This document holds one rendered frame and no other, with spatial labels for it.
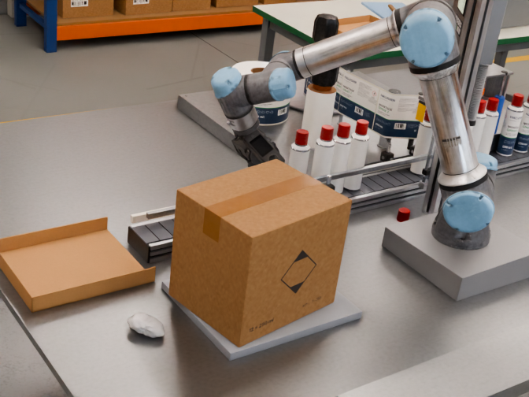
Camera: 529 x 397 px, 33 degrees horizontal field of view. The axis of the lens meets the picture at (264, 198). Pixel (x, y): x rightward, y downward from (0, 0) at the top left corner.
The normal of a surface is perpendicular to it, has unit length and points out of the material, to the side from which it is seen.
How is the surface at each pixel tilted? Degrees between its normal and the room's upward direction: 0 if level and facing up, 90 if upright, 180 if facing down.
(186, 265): 90
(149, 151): 0
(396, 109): 90
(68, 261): 0
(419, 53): 83
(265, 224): 0
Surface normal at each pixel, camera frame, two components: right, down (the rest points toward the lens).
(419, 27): -0.27, 0.32
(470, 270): 0.07, -0.89
